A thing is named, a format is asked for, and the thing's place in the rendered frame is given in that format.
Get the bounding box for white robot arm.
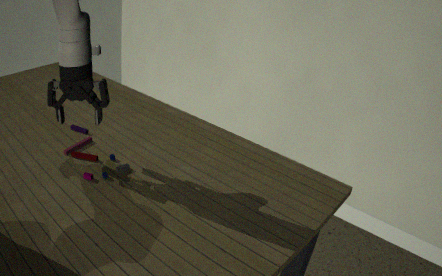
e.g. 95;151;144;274
52;0;101;67

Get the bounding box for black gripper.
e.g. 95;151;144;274
48;62;110;125

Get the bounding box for purple rod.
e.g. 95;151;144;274
70;125;89;134

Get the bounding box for short magenta rod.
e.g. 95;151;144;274
83;173;93;180

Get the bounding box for pink rod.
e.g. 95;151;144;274
64;137;92;155

